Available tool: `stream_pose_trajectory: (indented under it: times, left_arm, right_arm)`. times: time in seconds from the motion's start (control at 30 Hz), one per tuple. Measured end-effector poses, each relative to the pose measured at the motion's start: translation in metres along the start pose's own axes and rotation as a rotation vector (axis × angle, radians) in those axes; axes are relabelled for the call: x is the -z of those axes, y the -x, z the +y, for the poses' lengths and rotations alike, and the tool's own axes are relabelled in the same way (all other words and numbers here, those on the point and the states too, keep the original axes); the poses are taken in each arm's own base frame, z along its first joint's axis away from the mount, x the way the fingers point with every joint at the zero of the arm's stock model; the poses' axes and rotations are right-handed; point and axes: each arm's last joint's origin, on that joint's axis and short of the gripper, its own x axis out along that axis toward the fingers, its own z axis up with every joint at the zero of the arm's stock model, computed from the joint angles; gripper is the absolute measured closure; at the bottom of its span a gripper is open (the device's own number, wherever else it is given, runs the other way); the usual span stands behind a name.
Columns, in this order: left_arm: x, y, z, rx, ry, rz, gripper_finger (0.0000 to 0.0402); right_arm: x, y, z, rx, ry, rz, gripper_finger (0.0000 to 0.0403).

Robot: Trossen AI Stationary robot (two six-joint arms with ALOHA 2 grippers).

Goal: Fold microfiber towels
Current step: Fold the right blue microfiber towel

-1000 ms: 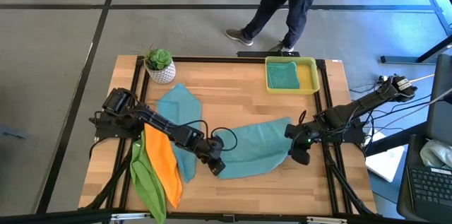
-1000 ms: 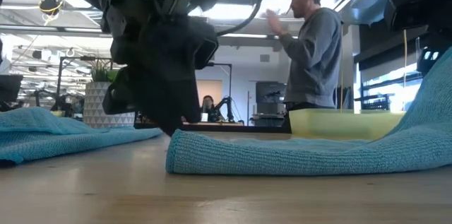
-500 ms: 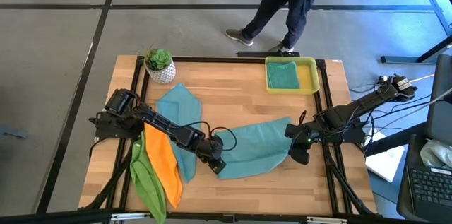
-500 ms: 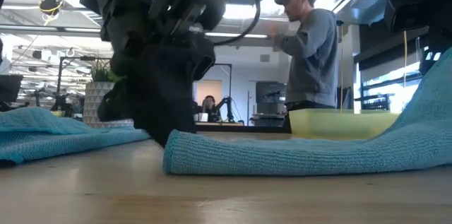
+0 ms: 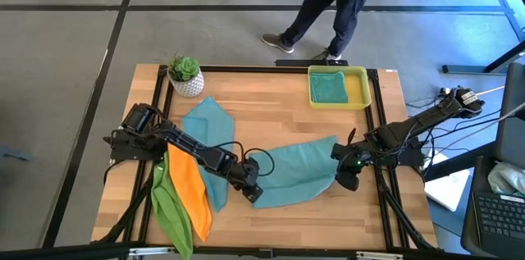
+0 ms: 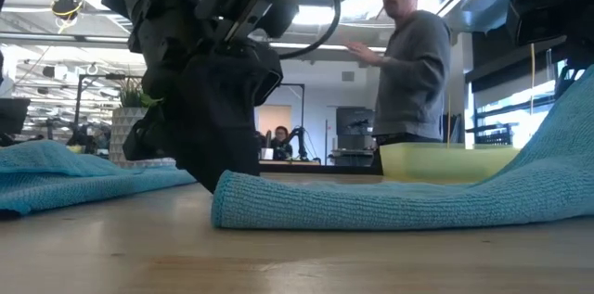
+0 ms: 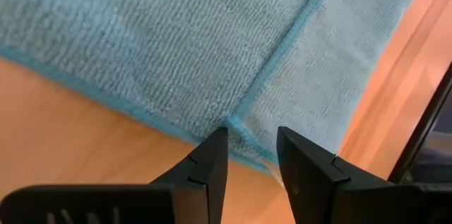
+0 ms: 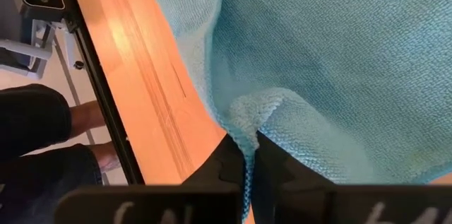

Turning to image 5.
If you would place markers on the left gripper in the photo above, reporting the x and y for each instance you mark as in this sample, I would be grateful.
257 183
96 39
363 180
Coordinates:
246 178

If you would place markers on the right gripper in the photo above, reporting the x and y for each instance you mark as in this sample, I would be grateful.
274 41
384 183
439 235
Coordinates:
348 161

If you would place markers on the light blue microfiber towel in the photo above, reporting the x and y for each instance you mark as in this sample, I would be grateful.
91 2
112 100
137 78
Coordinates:
209 124
295 170

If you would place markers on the teal microfiber towel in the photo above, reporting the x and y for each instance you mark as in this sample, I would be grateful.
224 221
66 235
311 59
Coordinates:
328 88

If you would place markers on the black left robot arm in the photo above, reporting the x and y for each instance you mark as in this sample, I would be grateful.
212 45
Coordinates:
193 151

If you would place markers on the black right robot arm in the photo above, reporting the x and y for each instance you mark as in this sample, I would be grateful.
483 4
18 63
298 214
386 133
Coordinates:
410 126

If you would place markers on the orange microfiber towel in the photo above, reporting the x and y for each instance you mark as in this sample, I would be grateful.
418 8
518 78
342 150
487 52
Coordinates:
188 186

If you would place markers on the green microfiber towel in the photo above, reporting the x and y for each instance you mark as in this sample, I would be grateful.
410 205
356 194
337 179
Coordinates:
170 219

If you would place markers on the yellow plastic tray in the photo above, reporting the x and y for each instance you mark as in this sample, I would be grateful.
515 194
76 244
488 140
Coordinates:
359 88

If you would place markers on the white flat box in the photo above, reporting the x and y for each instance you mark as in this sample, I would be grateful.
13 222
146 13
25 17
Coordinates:
449 188

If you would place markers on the succulent in white pot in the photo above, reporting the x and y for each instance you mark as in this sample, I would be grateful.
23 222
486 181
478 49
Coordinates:
186 83

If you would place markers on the black flat bar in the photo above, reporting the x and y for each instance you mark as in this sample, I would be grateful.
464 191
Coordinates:
295 63

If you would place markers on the white crumpled bag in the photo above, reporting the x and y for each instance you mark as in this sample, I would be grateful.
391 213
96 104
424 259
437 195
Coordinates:
506 178

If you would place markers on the dark grey laptop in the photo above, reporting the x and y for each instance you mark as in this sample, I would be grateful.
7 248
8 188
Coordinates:
498 219

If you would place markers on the silver aluminium bracket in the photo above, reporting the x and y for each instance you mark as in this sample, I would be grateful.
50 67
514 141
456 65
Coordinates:
149 251
379 256

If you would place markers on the black aluminium frame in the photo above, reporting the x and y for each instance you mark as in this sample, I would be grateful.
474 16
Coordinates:
266 69

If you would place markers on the black desk leg frame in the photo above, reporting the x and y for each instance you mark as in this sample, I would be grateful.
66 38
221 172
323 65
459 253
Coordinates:
508 57

